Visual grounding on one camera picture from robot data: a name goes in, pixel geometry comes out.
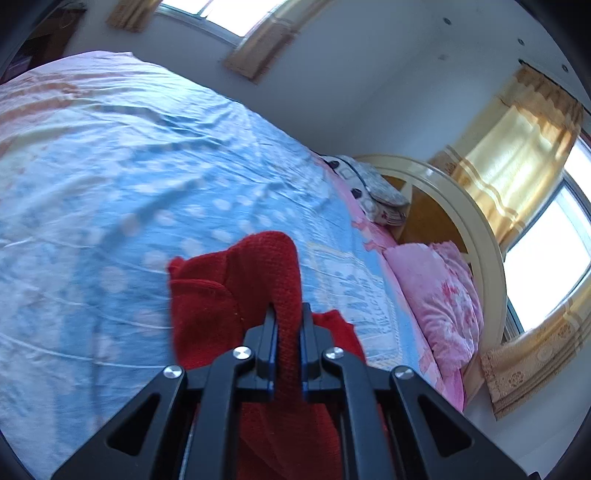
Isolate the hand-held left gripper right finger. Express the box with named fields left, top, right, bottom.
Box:
left=300, top=302, right=530, bottom=480

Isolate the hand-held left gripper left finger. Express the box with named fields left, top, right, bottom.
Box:
left=50, top=308, right=280, bottom=480

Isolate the red knitted sweater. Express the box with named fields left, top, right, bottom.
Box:
left=167, top=231, right=389, bottom=480

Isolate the pink floral pillow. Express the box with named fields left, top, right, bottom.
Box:
left=383, top=240, right=485, bottom=374

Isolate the grey patterned pillow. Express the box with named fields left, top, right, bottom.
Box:
left=321, top=154, right=411, bottom=227

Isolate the cream wooden headboard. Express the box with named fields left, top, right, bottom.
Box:
left=355, top=154, right=509, bottom=411

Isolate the yellow striped curtain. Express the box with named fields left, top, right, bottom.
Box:
left=429, top=65, right=585, bottom=250
left=480, top=295, right=591, bottom=421

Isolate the bed with patterned sheet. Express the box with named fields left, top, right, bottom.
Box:
left=0, top=51, right=467, bottom=480

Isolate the window beside headboard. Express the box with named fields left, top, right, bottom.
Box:
left=503, top=138, right=591, bottom=334

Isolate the beige patterned curtain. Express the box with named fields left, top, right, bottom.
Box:
left=106, top=0, right=163, bottom=33
left=224, top=0, right=334, bottom=85

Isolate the dark wooden desk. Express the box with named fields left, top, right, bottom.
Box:
left=2, top=0, right=88, bottom=81

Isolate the window with white frame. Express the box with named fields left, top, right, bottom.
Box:
left=157, top=0, right=289, bottom=47

